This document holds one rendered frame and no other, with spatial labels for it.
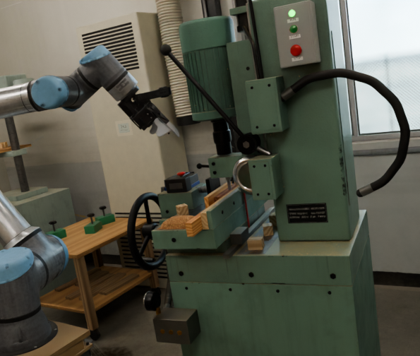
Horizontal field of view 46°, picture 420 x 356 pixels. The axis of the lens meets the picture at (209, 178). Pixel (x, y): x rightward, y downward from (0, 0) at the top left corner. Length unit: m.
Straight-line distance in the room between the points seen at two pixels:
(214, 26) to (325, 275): 0.80
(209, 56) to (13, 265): 0.85
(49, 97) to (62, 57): 2.57
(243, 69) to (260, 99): 0.17
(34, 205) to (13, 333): 2.16
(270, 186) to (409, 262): 1.75
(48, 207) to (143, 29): 1.48
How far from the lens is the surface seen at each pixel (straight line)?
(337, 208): 1.49
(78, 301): 3.13
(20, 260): 1.61
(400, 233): 3.00
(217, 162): 1.64
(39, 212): 3.76
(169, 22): 3.17
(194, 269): 1.58
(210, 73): 1.56
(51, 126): 4.21
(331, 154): 1.46
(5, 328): 1.66
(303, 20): 1.38
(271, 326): 1.57
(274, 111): 1.39
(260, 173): 1.42
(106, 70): 1.56
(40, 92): 1.47
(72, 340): 1.65
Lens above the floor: 1.31
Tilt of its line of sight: 11 degrees down
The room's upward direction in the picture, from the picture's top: 9 degrees counter-clockwise
